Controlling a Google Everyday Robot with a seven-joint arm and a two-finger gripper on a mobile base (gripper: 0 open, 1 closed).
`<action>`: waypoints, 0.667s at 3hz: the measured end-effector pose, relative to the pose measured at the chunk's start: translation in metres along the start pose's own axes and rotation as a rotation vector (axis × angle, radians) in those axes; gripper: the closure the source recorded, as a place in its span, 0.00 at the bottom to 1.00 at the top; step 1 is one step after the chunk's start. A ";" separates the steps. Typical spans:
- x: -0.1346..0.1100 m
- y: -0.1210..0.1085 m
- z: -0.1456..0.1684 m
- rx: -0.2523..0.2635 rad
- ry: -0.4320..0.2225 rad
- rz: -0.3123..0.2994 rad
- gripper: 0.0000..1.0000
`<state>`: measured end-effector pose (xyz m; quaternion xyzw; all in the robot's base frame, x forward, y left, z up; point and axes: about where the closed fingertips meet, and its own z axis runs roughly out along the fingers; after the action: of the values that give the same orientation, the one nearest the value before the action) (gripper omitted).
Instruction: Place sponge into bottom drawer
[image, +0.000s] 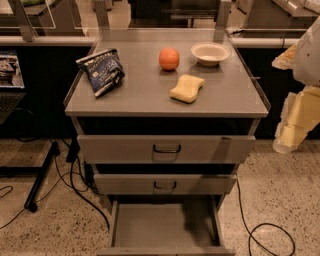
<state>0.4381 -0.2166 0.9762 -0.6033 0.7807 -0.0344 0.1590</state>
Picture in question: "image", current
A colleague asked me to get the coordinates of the black stand leg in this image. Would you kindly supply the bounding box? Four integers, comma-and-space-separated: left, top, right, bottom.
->
24, 141, 60, 213

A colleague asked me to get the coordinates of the white paper bowl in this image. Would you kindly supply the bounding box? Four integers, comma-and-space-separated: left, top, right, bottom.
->
191, 42, 230, 66

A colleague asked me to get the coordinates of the black cable on right floor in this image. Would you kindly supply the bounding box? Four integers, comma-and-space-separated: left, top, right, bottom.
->
235, 179, 297, 256

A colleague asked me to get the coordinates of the grey metal drawer cabinet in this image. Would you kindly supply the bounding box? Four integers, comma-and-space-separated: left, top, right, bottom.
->
63, 27, 272, 256

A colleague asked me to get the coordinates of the blue chip bag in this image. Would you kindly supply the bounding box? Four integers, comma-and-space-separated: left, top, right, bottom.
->
76, 48, 125, 98

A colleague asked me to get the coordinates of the black cable on floor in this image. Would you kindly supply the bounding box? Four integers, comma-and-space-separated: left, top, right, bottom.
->
0, 138, 111, 232
235, 179, 297, 256

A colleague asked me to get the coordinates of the orange ball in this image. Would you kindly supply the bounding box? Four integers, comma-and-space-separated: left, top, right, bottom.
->
158, 48, 180, 71

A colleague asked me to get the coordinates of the grey top drawer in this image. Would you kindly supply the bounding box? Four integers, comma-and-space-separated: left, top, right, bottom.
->
77, 135, 255, 164

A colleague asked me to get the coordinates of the grey open bottom drawer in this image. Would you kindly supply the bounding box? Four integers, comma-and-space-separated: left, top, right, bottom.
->
97, 197, 236, 256

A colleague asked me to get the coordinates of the black cable on left floor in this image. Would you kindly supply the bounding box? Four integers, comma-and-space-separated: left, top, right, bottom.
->
0, 138, 111, 232

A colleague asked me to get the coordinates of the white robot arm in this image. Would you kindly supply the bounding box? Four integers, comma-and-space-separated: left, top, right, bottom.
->
272, 18, 320, 154

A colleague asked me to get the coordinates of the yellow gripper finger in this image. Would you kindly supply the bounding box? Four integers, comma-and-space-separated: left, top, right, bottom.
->
273, 86, 320, 154
272, 44, 297, 70

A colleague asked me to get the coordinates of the grey middle drawer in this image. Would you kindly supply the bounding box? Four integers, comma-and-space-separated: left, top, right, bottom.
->
94, 174, 237, 195

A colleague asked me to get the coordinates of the yellow sponge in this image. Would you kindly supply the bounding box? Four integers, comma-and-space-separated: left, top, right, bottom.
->
169, 74, 205, 103

